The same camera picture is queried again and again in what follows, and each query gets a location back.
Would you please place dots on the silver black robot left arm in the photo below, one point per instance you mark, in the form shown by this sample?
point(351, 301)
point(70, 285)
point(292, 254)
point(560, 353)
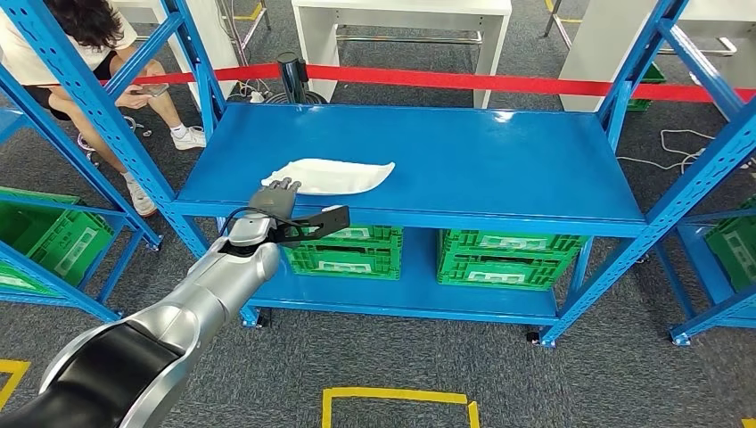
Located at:
point(195, 307)

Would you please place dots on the white power adapter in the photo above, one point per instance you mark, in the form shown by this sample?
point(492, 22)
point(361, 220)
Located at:
point(256, 96)

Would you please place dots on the green plastic crate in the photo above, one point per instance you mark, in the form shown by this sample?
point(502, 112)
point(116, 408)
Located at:
point(508, 260)
point(649, 77)
point(735, 248)
point(354, 260)
point(59, 248)

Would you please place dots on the chrome tube frame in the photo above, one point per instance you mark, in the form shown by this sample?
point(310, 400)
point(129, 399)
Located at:
point(558, 23)
point(239, 29)

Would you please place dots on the white table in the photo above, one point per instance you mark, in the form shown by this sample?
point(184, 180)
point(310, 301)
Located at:
point(590, 59)
point(401, 7)

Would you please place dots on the grey phone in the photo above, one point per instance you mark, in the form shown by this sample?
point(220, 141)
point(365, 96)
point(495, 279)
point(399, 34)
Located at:
point(150, 90)

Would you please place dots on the white curved plastic part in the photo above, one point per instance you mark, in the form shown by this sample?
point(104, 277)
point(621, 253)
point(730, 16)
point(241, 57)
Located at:
point(336, 177)

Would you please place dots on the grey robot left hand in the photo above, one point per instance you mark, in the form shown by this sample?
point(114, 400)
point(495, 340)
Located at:
point(274, 201)

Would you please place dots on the white cabinet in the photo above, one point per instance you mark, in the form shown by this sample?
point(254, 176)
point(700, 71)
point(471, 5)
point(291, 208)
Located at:
point(218, 41)

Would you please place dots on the person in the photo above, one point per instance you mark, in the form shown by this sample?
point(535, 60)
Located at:
point(23, 53)

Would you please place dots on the yellow floor tape square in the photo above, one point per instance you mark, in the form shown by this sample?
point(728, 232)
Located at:
point(390, 394)

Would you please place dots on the black stanchion post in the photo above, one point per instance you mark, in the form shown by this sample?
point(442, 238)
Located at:
point(292, 77)

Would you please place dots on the chrome chair base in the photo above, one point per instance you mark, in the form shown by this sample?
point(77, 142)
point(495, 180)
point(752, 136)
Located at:
point(127, 124)

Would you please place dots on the red barrier belt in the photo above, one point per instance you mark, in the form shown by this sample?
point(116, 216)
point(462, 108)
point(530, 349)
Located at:
point(472, 80)

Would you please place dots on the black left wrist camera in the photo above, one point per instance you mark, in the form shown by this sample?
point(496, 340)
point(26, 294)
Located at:
point(322, 221)

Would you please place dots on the blue metal shelf rack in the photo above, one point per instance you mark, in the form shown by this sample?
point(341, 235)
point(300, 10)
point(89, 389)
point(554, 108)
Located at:
point(703, 260)
point(9, 124)
point(472, 159)

